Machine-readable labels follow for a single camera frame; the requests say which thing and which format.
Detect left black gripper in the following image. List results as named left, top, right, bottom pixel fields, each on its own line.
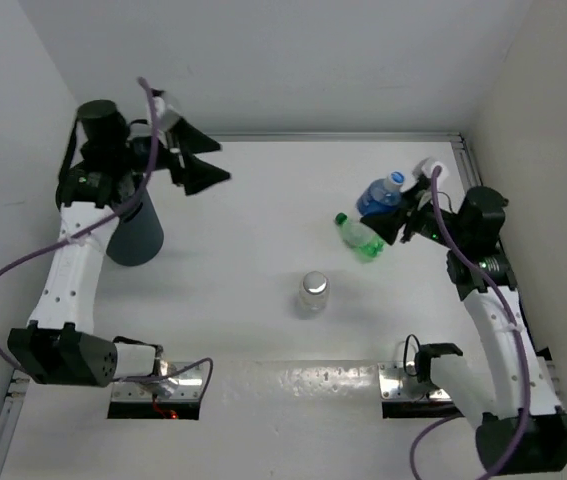
left=111, top=115, right=229, bottom=195

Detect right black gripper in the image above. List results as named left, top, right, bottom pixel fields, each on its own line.
left=360, top=182, right=465, bottom=249

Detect blue label water bottle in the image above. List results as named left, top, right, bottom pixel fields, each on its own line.
left=356, top=171, right=405, bottom=217

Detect green plastic bottle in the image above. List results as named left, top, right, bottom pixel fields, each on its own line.
left=334, top=212, right=385, bottom=263

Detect clear jar silver lid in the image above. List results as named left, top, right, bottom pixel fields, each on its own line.
left=297, top=271, right=330, bottom=317

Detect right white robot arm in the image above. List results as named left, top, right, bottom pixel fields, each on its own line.
left=361, top=174, right=567, bottom=477

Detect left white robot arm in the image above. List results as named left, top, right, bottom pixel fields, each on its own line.
left=8, top=90, right=231, bottom=387

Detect dark grey bin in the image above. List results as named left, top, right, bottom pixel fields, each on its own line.
left=106, top=191, right=164, bottom=267

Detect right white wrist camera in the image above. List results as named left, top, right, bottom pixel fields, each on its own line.
left=412, top=157, right=450, bottom=185

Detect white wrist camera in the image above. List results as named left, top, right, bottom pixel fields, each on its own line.
left=412, top=157, right=450, bottom=185
left=152, top=89, right=183, bottom=132

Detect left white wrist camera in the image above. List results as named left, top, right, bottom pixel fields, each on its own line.
left=152, top=89, right=183, bottom=132

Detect aluminium frame rail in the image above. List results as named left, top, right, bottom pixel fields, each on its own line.
left=451, top=135, right=483, bottom=190

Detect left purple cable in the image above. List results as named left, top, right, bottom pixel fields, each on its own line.
left=0, top=76, right=214, bottom=396

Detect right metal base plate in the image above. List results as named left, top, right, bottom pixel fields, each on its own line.
left=377, top=361, right=452, bottom=404

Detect metal base plate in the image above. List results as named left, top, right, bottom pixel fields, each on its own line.
left=377, top=361, right=452, bottom=404
left=110, top=360, right=207, bottom=403

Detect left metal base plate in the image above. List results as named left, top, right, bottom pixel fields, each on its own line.
left=110, top=360, right=207, bottom=403

